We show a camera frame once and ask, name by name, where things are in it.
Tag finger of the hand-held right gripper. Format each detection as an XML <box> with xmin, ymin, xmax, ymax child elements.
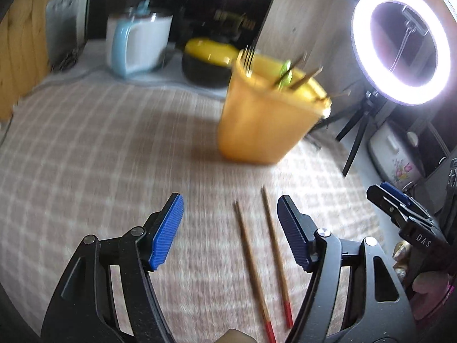
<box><xmin>367</xmin><ymin>182</ymin><xmax>434</xmax><ymax>227</ymax></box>

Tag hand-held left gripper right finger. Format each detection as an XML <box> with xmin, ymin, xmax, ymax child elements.
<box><xmin>278</xmin><ymin>195</ymin><xmax>416</xmax><ymax>343</ymax></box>

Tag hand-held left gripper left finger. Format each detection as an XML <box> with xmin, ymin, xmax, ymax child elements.
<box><xmin>41</xmin><ymin>193</ymin><xmax>184</xmax><ymax>343</ymax></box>

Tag orange plastic cup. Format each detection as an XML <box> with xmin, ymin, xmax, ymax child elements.
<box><xmin>218</xmin><ymin>53</ymin><xmax>332</xmax><ymax>165</ymax></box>

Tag green plastic spoon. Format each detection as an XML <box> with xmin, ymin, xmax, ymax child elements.
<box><xmin>274</xmin><ymin>61</ymin><xmax>294</xmax><ymax>89</ymax></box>

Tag metal fork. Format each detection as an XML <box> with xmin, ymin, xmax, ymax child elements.
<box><xmin>237</xmin><ymin>45</ymin><xmax>256</xmax><ymax>76</ymax></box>

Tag person's right forearm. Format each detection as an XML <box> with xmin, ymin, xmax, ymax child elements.
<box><xmin>410</xmin><ymin>272</ymin><xmax>451</xmax><ymax>331</ymax></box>

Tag person's right hand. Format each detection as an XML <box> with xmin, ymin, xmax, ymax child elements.
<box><xmin>393</xmin><ymin>241</ymin><xmax>410</xmax><ymax>281</ymax></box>

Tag white floral appliance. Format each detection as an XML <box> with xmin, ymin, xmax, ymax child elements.
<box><xmin>368</xmin><ymin>121</ymin><xmax>430</xmax><ymax>191</ymax></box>

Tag black tripod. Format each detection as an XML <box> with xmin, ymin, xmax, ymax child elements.
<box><xmin>314</xmin><ymin>90</ymin><xmax>388</xmax><ymax>177</ymax></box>

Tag plaid tablecloth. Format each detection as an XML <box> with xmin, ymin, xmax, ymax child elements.
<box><xmin>0</xmin><ymin>39</ymin><xmax>388</xmax><ymax>343</ymax></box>

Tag black pot with yellow lid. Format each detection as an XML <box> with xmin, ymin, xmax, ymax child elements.
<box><xmin>181</xmin><ymin>37</ymin><xmax>240</xmax><ymax>88</ymax></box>

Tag wooden partition board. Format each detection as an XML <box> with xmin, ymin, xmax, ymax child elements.
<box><xmin>256</xmin><ymin>0</ymin><xmax>359</xmax><ymax>91</ymax></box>

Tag dark scissors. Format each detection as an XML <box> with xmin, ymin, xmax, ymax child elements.
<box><xmin>53</xmin><ymin>47</ymin><xmax>82</xmax><ymax>71</ymax></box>

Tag white ribbed appliance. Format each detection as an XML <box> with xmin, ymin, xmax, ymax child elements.
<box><xmin>46</xmin><ymin>0</ymin><xmax>90</xmax><ymax>73</ymax></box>

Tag white ring light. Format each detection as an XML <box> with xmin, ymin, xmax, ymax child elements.
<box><xmin>351</xmin><ymin>0</ymin><xmax>451</xmax><ymax>106</ymax></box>

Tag white kettle with blue handle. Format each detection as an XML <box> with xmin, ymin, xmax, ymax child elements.
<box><xmin>106</xmin><ymin>0</ymin><xmax>174</xmax><ymax>78</ymax></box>

